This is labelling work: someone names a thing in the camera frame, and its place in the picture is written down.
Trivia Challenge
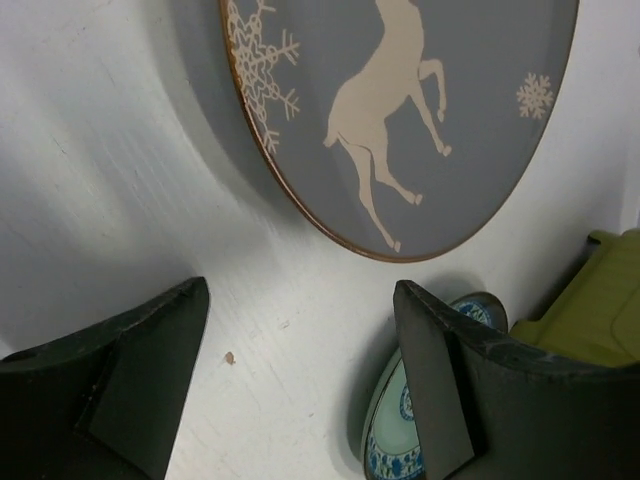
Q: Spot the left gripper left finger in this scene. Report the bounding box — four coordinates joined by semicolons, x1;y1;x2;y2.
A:
1;277;210;479

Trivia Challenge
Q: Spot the small blue patterned plate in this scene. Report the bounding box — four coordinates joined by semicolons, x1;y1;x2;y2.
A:
360;292;508;480

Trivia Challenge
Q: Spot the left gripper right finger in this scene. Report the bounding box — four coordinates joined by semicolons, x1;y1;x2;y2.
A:
393;280;639;479

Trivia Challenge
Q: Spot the grey deer snowflake plate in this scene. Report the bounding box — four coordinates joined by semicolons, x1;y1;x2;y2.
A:
219;1;579;263

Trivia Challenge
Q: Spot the olive green plastic bin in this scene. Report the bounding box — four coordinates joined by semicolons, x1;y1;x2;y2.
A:
510;229;639;367

